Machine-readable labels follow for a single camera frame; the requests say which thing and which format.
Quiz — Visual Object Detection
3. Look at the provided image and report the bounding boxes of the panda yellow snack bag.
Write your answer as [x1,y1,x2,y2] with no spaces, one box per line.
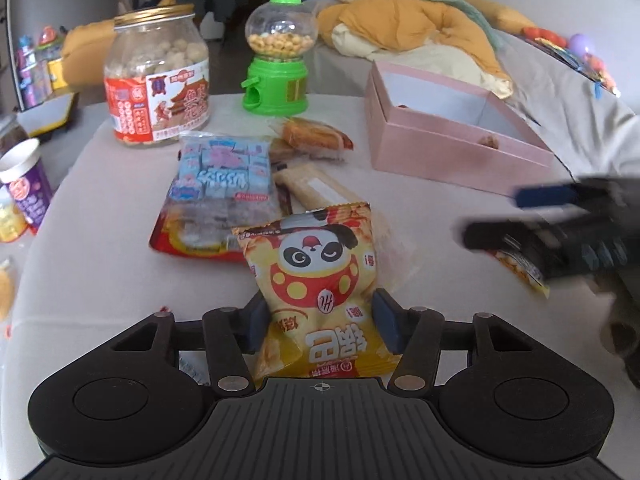
[233,203,399,382]

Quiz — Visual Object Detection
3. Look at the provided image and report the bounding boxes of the beige wafer packet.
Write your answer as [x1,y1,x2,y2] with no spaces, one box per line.
[274,162,362,210]

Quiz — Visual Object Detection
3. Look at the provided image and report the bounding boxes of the blue candy bag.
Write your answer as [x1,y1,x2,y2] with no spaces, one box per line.
[168,131,272,202]

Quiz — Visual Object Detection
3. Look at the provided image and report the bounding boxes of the orange pastry cake packet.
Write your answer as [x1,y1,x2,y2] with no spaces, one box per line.
[269,117,355,160]

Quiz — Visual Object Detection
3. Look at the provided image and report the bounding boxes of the grey sofa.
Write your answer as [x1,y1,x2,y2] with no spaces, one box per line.
[305,0,639,177]

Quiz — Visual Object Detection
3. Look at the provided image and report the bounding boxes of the colourful toys on sofa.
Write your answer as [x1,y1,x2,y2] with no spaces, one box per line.
[521,27,620,98]

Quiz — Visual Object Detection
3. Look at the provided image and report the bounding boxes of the pink cardboard box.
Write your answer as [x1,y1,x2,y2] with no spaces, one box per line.
[364,62,564,195]

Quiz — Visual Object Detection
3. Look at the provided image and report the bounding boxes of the yellow pillow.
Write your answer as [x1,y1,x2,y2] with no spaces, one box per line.
[464,0,536,36]

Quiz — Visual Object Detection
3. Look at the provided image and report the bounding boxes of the purple paper cup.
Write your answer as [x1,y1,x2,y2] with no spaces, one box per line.
[0,139,53,233]

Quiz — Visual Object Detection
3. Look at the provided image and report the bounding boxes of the peanut jar gold lid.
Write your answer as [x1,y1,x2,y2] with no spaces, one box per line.
[103,4,209,146]

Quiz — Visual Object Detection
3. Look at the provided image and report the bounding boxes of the orange and cream duvet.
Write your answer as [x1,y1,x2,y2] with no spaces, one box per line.
[317,0,513,99]

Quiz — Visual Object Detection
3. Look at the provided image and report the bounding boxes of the green candy dispenser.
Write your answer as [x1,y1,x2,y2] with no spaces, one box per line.
[241,0,318,117]

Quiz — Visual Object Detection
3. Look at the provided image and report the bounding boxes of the orange plush toy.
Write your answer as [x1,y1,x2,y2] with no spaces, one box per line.
[62,20,116,90]

